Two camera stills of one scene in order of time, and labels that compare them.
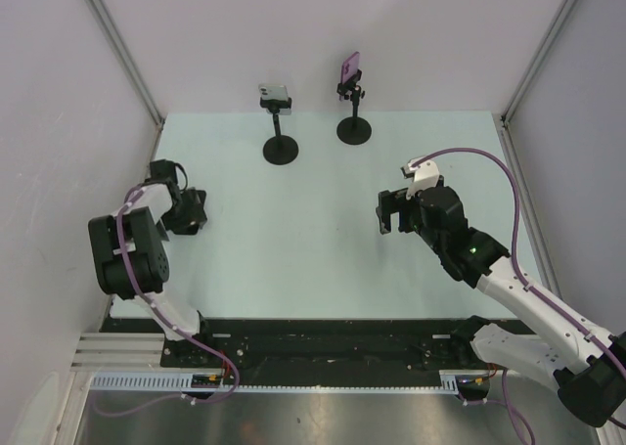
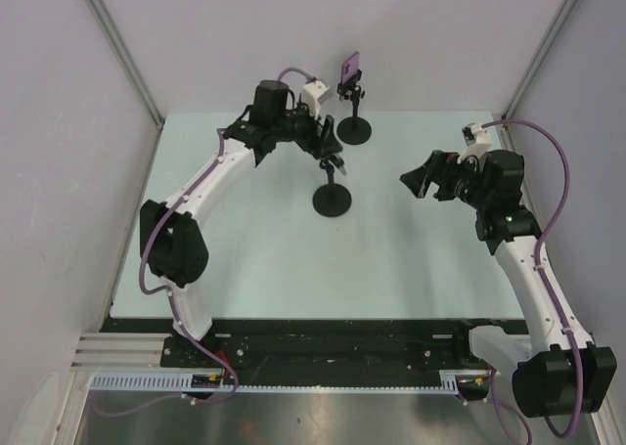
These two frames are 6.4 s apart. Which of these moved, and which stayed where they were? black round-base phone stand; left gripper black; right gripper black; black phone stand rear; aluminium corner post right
Moved: right gripper black; black round-base phone stand; left gripper black
Stayed: aluminium corner post right; black phone stand rear
